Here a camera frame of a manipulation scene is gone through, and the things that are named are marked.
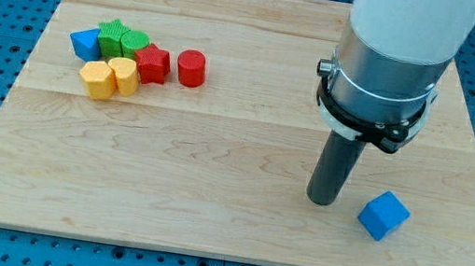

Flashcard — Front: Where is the green star block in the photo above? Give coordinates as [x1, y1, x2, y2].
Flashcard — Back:
[97, 19, 131, 58]

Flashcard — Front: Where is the red cylinder block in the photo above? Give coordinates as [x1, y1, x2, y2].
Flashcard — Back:
[177, 49, 207, 88]

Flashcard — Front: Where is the blue triangular block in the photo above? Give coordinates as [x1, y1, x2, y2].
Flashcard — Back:
[70, 29, 102, 62]

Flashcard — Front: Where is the yellow hexagon block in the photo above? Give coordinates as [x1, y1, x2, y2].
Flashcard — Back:
[79, 61, 117, 101]

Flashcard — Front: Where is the yellow cylinder block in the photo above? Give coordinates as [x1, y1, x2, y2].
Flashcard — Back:
[107, 57, 140, 97]

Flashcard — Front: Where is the red star block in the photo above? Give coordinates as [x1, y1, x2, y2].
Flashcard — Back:
[134, 44, 171, 85]

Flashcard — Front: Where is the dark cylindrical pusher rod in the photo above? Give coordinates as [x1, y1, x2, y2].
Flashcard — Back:
[306, 132, 366, 206]

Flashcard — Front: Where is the blue cube block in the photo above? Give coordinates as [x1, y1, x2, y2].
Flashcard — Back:
[358, 191, 411, 241]

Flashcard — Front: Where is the green cylinder block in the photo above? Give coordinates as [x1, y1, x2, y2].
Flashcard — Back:
[120, 30, 150, 59]

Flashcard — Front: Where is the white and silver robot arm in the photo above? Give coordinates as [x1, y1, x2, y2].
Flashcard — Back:
[316, 0, 475, 154]

